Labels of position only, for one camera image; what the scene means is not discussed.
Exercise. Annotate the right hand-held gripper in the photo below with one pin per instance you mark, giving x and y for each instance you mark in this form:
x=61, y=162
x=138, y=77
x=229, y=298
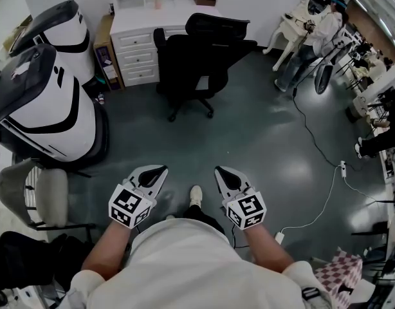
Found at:
x=247, y=209

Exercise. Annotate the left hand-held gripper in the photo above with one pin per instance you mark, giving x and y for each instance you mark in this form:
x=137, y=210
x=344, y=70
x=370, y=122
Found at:
x=126, y=204

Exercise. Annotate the black office chair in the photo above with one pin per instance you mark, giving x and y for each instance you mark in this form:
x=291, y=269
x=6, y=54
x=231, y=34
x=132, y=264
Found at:
x=197, y=66

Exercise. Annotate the person's left forearm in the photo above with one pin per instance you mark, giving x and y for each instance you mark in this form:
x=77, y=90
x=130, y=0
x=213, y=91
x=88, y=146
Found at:
x=107, y=249

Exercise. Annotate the person's right forearm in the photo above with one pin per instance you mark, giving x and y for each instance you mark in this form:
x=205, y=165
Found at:
x=265, y=249

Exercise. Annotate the beige padded chair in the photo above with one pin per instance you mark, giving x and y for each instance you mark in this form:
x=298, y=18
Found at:
x=52, y=198

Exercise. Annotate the black mesh chair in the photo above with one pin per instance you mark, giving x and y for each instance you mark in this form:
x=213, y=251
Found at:
x=20, y=259

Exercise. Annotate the white drawer desk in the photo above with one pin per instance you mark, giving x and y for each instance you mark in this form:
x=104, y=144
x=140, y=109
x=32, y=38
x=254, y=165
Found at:
x=171, y=11

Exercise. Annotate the person's right white shoe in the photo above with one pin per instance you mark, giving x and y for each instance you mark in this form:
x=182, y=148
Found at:
x=196, y=196

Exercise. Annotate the person's white shoe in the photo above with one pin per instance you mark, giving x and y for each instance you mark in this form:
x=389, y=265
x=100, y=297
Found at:
x=196, y=196
x=170, y=217

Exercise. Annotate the person's black trousers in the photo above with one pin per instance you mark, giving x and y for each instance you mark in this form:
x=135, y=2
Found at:
x=204, y=217

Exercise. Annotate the person's left white shoe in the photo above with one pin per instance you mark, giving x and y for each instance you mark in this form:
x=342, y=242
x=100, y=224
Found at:
x=170, y=217

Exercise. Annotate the person's white shirt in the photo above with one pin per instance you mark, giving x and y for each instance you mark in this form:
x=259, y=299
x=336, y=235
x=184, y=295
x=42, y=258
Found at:
x=191, y=269

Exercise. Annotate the small bottle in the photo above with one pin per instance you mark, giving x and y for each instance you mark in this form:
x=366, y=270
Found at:
x=101, y=98

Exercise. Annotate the white power strip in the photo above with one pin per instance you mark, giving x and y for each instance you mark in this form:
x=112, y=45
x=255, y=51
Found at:
x=343, y=169

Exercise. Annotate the white and black robot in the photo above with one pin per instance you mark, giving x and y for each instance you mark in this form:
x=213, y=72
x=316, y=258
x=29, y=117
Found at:
x=69, y=31
x=52, y=117

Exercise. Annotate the pink checkered box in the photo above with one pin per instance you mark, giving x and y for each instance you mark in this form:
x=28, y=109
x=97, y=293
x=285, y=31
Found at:
x=339, y=275

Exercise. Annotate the cardboard box with purple side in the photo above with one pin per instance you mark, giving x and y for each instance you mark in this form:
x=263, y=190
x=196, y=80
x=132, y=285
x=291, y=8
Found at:
x=104, y=50

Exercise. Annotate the grey oval device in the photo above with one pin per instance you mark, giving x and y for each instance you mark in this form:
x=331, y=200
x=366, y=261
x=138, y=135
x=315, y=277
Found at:
x=323, y=79

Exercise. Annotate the white storage shelf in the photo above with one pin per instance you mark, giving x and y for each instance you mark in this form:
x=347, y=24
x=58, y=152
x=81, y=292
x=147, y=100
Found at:
x=392, y=169

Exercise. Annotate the white dressing table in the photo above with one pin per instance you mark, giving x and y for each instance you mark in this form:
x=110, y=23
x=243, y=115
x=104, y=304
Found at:
x=290, y=31

